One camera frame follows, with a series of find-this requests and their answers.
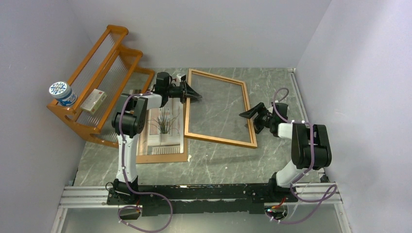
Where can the plant photo print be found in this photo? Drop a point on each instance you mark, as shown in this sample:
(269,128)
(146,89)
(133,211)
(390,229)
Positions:
(163,131)

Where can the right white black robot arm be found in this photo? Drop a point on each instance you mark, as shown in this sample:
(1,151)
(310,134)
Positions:
(310,148)

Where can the aluminium extrusion rail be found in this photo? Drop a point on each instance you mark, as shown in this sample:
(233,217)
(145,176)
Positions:
(307,193)

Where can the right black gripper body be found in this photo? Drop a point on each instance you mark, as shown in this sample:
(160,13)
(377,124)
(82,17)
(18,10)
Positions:
(263,119)

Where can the white red small box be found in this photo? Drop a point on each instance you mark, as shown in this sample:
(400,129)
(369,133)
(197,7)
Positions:
(93,101)

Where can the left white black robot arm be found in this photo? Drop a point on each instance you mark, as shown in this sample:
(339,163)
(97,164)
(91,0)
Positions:
(129,121)

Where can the blue white round tin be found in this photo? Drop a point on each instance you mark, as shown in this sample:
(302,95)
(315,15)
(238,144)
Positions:
(63,93)

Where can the wooden picture frame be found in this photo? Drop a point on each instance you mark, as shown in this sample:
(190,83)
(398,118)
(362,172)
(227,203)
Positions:
(219,109)

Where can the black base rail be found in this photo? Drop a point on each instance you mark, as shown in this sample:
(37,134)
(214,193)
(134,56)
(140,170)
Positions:
(203,198)

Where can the orange wooden shelf rack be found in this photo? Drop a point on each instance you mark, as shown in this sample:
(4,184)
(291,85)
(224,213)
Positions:
(108,67)

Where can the brown backing board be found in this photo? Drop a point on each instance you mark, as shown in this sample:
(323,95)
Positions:
(168,158)

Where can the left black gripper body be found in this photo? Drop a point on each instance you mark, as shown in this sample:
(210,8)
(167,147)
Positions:
(177,92)

